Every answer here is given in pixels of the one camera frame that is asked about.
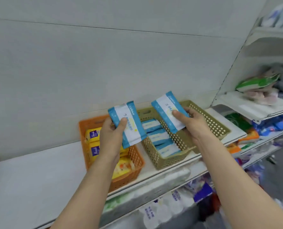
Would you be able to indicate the person's left hand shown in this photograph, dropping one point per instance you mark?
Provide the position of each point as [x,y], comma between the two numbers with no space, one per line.
[110,140]

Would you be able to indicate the person's right hand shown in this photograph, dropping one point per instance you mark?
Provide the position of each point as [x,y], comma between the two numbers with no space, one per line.
[196,126]

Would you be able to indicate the olive plastic basket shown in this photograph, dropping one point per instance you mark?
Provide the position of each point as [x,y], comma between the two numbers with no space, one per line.
[215,128]
[165,163]

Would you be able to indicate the light blue wipes packet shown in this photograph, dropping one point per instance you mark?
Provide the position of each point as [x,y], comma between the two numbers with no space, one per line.
[164,107]
[133,135]

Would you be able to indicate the stack of blue wipes packets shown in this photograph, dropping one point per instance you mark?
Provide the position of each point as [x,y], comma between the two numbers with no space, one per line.
[158,137]

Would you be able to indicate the orange plastic basket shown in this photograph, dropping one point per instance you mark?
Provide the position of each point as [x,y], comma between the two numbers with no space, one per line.
[131,176]

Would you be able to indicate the person's left forearm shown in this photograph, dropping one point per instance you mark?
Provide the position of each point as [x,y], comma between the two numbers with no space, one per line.
[84,195]

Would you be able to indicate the person's right forearm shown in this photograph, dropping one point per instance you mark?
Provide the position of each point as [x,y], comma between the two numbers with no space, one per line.
[239,188]

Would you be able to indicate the green printed bag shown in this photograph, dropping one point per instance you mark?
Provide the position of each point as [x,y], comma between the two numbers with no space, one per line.
[238,120]

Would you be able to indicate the orange white tissue pack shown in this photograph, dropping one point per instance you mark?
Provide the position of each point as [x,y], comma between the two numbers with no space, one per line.
[233,149]

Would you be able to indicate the orange paper roll pack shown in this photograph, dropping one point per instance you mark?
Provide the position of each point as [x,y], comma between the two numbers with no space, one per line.
[250,137]

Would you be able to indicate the green and white tissue pack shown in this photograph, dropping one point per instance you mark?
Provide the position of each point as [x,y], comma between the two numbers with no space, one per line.
[131,200]

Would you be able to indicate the blue tissue pack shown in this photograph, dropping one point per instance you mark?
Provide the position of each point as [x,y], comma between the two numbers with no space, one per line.
[203,191]

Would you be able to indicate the green white plastic bag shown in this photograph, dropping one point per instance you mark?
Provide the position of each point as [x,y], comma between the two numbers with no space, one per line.
[256,82]

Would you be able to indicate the row of blue packs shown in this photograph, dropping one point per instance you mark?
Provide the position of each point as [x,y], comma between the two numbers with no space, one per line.
[272,126]

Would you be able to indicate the red pack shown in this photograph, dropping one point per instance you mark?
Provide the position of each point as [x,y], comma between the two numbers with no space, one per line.
[215,202]

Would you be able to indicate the white bag blue print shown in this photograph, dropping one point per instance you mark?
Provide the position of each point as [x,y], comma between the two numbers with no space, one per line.
[160,209]

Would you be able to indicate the pile of white blue bags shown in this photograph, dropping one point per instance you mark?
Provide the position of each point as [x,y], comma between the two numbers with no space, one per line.
[277,15]

